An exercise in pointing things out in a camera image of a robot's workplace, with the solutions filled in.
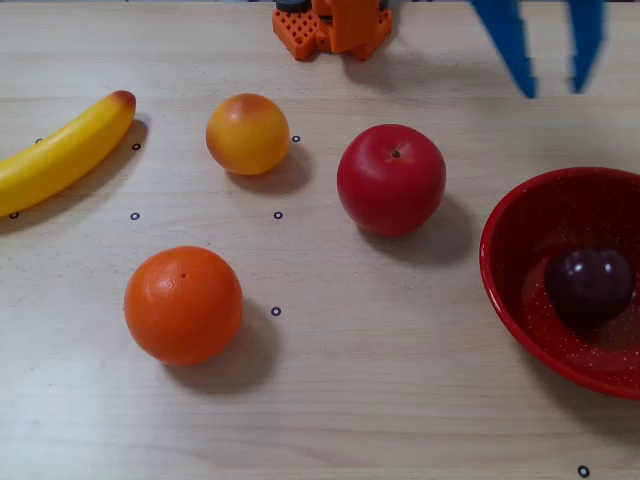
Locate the red apple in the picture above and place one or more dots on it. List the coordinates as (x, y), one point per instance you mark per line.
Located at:
(391, 180)

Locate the orange fruit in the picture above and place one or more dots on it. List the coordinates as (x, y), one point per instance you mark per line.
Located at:
(183, 305)

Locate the orange robot base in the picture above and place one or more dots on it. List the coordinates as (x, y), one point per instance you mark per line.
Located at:
(295, 30)

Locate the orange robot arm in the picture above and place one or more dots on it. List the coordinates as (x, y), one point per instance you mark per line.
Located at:
(350, 25)

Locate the yellow orange peach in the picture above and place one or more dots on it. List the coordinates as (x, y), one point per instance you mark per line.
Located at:
(247, 134)

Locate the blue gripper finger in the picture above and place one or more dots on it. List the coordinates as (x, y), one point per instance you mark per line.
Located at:
(585, 40)
(510, 35)

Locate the dark purple plum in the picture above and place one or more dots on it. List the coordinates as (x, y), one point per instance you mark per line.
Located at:
(587, 290)

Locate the yellow banana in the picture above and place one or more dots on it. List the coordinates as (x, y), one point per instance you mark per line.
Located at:
(60, 155)

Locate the red speckled bowl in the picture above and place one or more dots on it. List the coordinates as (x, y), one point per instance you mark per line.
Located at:
(520, 225)

